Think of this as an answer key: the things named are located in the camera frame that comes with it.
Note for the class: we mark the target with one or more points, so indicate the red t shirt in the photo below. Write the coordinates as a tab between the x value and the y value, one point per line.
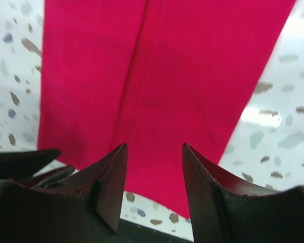
153	75

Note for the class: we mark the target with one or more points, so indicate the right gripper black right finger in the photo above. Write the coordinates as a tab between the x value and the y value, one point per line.
226	208

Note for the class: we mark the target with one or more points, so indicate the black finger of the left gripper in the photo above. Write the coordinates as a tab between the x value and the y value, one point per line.
22	165
50	177

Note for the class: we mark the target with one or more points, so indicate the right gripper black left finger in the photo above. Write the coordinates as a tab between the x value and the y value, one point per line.
84	207

